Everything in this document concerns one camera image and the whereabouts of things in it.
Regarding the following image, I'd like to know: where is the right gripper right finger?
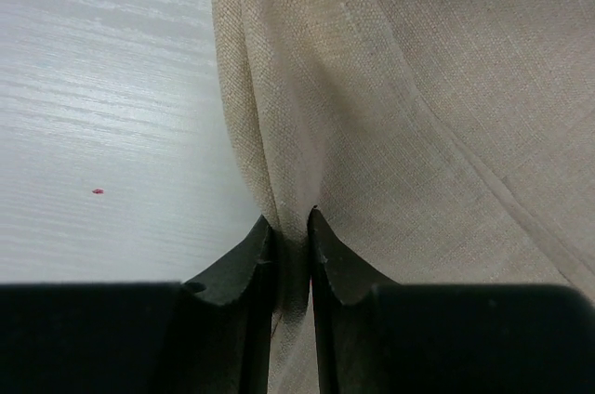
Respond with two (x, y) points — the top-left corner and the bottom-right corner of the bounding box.
(308, 210), (594, 393)

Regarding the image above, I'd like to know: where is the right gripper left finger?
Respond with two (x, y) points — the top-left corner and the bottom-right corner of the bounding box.
(1, 219), (274, 393)

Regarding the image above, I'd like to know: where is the beige cloth napkin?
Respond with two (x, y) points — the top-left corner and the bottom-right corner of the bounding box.
(213, 0), (594, 393)

